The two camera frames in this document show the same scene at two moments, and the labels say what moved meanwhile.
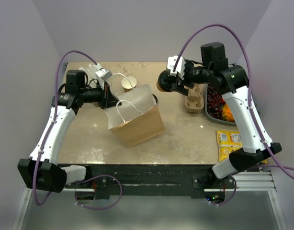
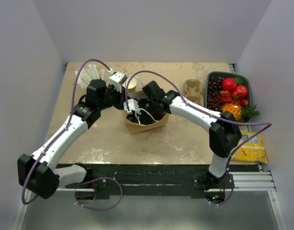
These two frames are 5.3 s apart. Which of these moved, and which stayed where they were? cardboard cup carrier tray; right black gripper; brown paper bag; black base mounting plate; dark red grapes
Moved: right black gripper; brown paper bag
Stayed: cardboard cup carrier tray; dark red grapes; black base mounting plate
